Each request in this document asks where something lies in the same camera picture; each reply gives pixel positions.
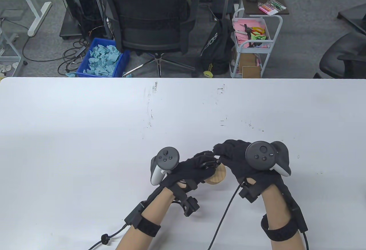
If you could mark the person's right hand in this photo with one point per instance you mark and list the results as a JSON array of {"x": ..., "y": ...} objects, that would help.
[{"x": 234, "y": 155}]

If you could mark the person's left hand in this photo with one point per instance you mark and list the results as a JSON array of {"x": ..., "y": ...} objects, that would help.
[{"x": 186, "y": 172}]

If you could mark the black metal clamp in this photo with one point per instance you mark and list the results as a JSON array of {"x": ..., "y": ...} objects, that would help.
[{"x": 210, "y": 164}]

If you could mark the person's right forearm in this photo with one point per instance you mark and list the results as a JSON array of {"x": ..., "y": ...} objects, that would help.
[{"x": 274, "y": 204}]

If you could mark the black forearm sensor box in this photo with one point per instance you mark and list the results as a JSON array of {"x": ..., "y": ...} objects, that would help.
[
  {"x": 134, "y": 215},
  {"x": 298, "y": 217}
]

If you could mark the person's left forearm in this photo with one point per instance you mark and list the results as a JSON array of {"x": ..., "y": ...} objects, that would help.
[{"x": 157, "y": 205}]

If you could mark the black and white controller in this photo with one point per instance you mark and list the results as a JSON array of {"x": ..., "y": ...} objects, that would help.
[
  {"x": 260, "y": 154},
  {"x": 167, "y": 157}
]

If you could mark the green plush toy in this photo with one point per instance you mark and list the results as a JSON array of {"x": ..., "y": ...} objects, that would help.
[{"x": 208, "y": 73}]

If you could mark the brown cardboard box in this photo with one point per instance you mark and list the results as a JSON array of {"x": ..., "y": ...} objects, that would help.
[{"x": 248, "y": 64}]

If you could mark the white rolling cart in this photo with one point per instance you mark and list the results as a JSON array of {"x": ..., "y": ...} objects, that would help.
[{"x": 251, "y": 50}]

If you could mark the black backpack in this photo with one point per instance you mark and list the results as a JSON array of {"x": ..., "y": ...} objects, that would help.
[{"x": 217, "y": 47}]

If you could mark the crumpled green paper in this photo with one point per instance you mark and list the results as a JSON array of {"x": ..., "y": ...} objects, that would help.
[{"x": 258, "y": 37}]

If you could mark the blue plastic bin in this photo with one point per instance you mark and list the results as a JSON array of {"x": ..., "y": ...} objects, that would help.
[{"x": 121, "y": 64}]

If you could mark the stack of pink paper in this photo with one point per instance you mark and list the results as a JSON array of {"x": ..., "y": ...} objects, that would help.
[{"x": 238, "y": 25}]

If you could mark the pile of blue paper scraps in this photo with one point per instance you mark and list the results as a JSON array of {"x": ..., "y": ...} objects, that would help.
[{"x": 103, "y": 58}]

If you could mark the black armchair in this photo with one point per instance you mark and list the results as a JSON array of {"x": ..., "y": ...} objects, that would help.
[{"x": 343, "y": 52}]

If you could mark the pack of coloured markers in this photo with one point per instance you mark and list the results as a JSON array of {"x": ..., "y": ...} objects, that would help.
[{"x": 271, "y": 7}]

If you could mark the black mesh office chair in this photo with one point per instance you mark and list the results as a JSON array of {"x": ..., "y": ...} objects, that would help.
[{"x": 148, "y": 10}]

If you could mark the black computer tower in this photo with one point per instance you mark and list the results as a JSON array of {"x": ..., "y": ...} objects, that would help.
[{"x": 83, "y": 10}]

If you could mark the white desk leg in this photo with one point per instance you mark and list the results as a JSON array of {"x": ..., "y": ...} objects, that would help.
[{"x": 40, "y": 18}]

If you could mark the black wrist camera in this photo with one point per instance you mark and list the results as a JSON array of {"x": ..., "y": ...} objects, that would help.
[
  {"x": 190, "y": 205},
  {"x": 248, "y": 194}
]

